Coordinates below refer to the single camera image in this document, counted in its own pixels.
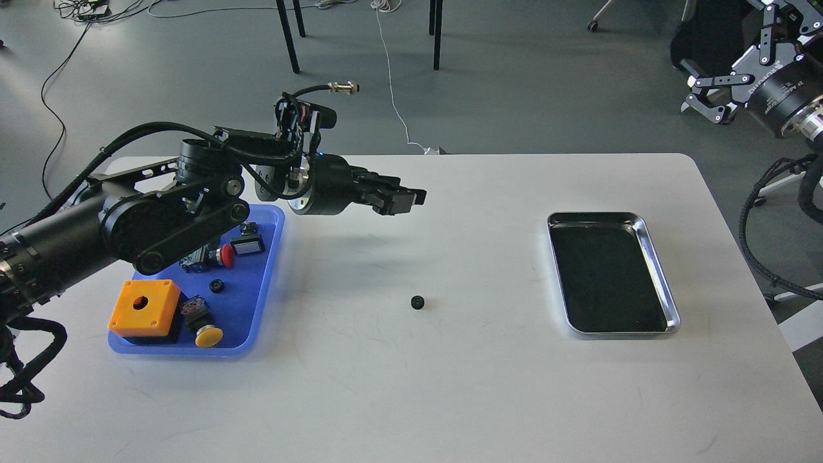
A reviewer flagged white floor cable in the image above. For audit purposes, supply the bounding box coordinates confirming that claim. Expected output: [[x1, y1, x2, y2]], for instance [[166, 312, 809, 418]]
[[371, 0, 448, 156]]

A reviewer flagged silver metal tray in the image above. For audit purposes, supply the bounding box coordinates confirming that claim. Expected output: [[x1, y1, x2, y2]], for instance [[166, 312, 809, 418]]
[[547, 212, 682, 338]]

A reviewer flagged office chair base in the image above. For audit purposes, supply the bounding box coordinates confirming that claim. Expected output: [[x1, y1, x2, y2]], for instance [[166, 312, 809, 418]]
[[586, 0, 617, 33]]

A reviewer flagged black robot arm image left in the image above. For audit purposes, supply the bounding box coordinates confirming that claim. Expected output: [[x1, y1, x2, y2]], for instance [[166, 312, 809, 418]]
[[1, 82, 427, 419]]

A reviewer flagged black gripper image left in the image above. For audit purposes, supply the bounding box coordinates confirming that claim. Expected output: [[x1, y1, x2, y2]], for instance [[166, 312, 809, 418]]
[[288, 154, 428, 215]]

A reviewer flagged red push button switch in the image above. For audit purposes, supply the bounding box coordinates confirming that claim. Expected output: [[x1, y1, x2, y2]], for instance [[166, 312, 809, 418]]
[[177, 245, 236, 275]]

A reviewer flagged black angled table leg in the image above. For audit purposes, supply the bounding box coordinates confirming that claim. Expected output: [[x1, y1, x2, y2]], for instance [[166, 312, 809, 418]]
[[275, 0, 306, 75]]

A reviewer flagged yellow push button switch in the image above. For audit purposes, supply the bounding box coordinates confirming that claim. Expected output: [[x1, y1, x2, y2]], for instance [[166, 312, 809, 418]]
[[180, 295, 224, 349]]

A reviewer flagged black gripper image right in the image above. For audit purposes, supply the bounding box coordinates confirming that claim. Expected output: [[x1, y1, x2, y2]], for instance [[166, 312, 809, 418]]
[[681, 1, 822, 140]]

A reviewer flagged orange button enclosure box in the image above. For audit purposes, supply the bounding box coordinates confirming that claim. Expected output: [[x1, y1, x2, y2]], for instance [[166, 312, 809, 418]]
[[108, 279, 182, 339]]

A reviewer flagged small black contact block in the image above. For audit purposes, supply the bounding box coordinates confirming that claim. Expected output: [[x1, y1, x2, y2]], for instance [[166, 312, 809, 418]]
[[239, 222, 260, 237]]

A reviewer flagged blue plastic tray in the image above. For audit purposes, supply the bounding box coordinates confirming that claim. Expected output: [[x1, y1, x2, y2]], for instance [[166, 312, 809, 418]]
[[107, 204, 285, 358]]

